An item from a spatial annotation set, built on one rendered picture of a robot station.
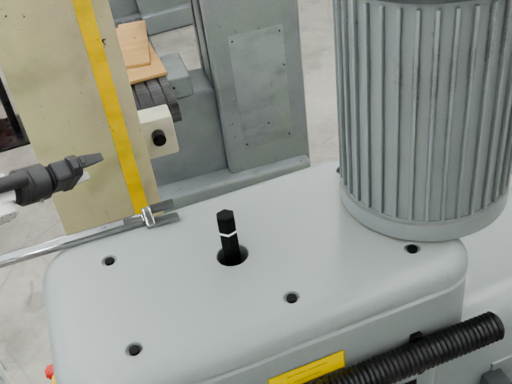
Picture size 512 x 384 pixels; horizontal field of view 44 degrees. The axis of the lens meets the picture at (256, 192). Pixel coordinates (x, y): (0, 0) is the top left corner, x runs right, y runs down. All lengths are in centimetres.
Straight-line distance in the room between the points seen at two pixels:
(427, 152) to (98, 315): 39
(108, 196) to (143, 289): 202
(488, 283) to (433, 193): 23
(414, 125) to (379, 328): 23
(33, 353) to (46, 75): 151
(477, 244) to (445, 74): 37
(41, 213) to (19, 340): 105
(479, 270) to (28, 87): 189
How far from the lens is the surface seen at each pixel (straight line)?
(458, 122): 66
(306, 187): 83
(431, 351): 75
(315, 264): 72
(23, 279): 384
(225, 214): 70
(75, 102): 251
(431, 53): 62
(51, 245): 82
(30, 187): 155
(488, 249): 94
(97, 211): 277
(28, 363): 339
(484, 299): 88
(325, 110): 472
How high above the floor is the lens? 239
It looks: 37 degrees down
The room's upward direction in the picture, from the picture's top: 8 degrees counter-clockwise
